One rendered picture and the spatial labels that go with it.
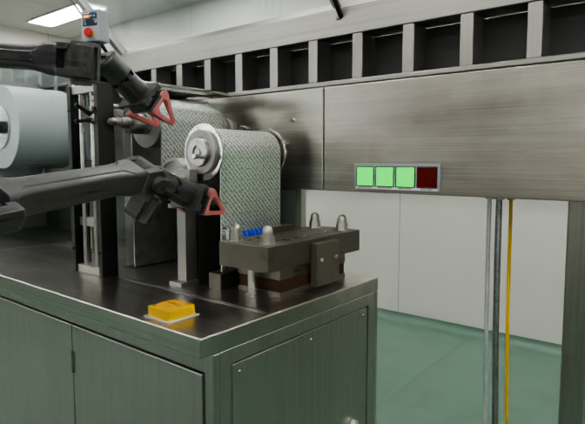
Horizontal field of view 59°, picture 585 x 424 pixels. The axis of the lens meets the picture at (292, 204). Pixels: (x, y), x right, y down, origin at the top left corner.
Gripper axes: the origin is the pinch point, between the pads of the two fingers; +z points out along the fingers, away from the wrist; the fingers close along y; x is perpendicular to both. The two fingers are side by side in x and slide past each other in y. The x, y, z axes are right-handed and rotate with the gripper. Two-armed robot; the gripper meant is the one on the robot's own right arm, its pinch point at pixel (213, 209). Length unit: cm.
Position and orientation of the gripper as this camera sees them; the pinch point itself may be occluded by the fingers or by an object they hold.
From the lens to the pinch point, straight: 130.3
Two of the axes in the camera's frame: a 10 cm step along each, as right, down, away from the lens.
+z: 5.9, 3.8, 7.2
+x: 3.1, -9.2, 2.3
